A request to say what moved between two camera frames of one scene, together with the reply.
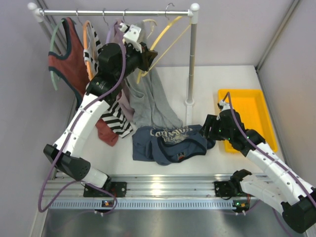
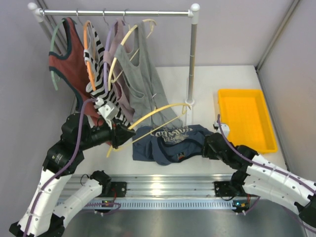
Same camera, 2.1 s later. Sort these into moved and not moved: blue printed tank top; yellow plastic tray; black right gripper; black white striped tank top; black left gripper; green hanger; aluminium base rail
Moved: black left gripper; black right gripper
Not moved: green hanger; black white striped tank top; yellow plastic tray; aluminium base rail; blue printed tank top
